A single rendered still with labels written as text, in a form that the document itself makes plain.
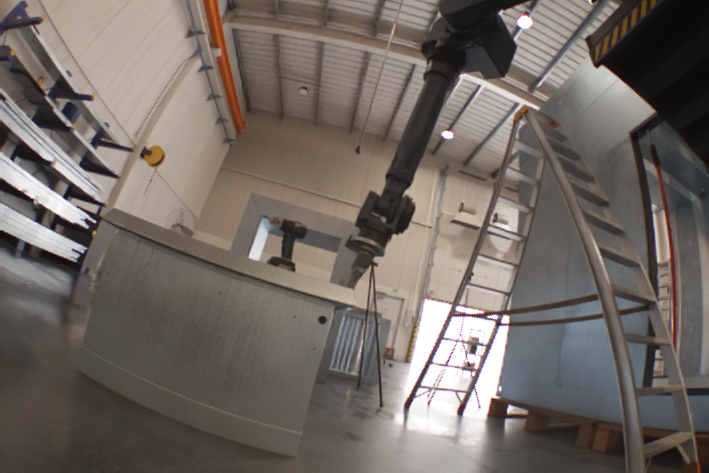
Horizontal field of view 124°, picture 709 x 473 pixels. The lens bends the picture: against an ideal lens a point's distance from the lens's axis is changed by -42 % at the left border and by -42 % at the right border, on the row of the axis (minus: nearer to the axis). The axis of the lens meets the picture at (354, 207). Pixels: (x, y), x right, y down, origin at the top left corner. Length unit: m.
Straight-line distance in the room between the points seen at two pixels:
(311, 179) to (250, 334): 11.00
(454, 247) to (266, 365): 11.42
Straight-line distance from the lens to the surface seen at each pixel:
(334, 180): 12.03
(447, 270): 12.00
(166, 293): 1.23
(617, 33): 1.08
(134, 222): 1.30
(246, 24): 9.71
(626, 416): 1.34
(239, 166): 12.47
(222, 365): 1.18
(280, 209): 3.24
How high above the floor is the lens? 0.49
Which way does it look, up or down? 22 degrees up
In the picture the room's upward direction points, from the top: 15 degrees clockwise
